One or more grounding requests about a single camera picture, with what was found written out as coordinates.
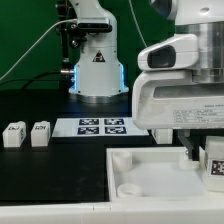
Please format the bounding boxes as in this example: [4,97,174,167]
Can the black cable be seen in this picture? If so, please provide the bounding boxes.
[0,71,73,90]

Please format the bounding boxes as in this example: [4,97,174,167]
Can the white sheet with markers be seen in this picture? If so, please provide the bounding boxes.
[52,117,148,138]

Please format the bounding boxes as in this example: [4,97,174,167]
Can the white square tabletop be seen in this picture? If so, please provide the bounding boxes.
[106,147,224,201]

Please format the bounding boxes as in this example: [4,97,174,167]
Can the white L-shaped obstacle fence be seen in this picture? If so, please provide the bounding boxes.
[0,201,224,224]

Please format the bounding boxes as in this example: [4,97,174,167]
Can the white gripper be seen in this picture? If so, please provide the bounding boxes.
[132,70,224,159]

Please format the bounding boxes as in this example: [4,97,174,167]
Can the white cable behind arm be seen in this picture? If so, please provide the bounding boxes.
[128,0,148,48]

